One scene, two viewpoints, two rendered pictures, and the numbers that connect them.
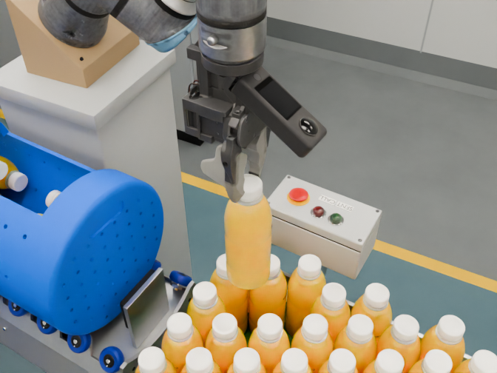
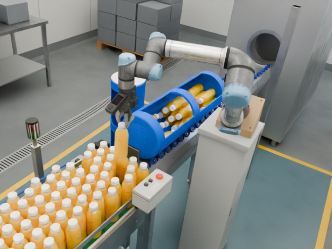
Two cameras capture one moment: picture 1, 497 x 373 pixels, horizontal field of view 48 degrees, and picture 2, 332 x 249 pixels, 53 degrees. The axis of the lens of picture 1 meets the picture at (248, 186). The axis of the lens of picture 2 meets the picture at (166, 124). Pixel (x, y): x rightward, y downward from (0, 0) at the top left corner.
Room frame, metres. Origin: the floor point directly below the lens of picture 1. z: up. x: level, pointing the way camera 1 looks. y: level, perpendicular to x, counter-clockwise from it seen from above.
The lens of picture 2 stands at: (0.76, -1.35, 2.23)
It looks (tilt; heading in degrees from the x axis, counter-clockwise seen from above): 33 degrees down; 90
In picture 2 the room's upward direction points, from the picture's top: 7 degrees clockwise
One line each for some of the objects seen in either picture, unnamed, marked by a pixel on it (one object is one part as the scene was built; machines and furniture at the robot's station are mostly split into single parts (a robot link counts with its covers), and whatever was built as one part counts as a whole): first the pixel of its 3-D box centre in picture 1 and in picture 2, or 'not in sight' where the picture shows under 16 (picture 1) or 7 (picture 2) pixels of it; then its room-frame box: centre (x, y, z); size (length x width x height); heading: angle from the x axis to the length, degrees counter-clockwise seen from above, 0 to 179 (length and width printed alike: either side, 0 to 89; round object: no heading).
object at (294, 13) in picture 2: not in sight; (267, 104); (1.64, 1.30, 0.85); 0.06 x 0.06 x 1.70; 59
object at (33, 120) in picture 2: not in sight; (33, 133); (0.09, 0.04, 1.18); 0.06 x 0.06 x 0.16
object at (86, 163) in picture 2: not in sight; (88, 167); (0.37, 0.04, 0.99); 0.07 x 0.07 x 0.19
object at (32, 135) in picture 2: not in sight; (33, 132); (0.09, 0.04, 1.18); 0.06 x 0.06 x 0.05
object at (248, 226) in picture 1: (248, 235); (121, 141); (0.55, 0.00, 1.22); 0.07 x 0.07 x 0.19
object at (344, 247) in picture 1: (319, 225); (152, 189); (0.74, -0.14, 1.05); 0.20 x 0.10 x 0.10; 59
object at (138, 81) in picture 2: not in sight; (128, 78); (0.42, 1.12, 1.03); 0.28 x 0.28 x 0.01
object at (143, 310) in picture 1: (144, 306); (132, 155); (0.59, 0.19, 0.99); 0.10 x 0.02 x 0.12; 149
